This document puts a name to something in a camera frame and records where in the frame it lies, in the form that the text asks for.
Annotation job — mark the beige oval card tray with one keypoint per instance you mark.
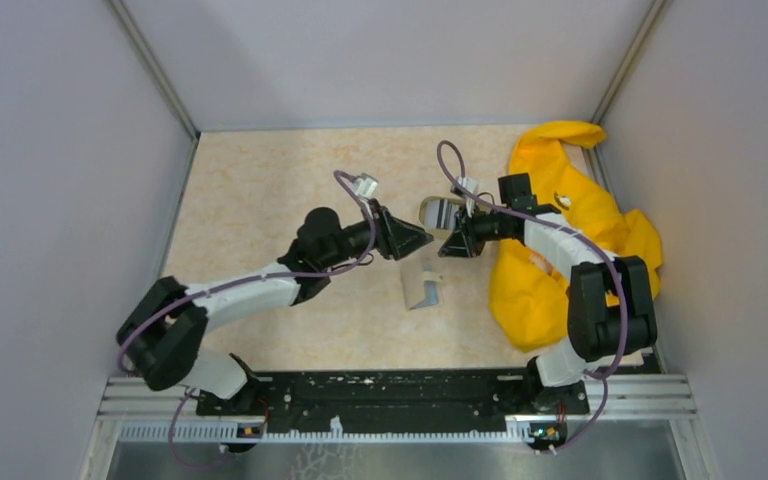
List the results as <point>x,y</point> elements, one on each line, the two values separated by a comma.
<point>438,234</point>

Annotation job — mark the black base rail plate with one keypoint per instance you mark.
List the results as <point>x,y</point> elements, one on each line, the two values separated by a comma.
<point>437,401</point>

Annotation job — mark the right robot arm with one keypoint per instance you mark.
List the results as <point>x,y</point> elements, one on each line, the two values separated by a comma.
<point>610,309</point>

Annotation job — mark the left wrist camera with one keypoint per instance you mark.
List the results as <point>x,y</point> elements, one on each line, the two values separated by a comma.
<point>364,186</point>

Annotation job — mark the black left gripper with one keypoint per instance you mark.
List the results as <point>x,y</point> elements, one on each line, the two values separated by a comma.
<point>395,237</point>

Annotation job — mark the beige card holder wallet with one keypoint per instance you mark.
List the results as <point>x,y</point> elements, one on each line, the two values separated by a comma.
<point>421,283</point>

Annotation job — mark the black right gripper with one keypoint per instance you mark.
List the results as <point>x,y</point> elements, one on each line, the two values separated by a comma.
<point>465,226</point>

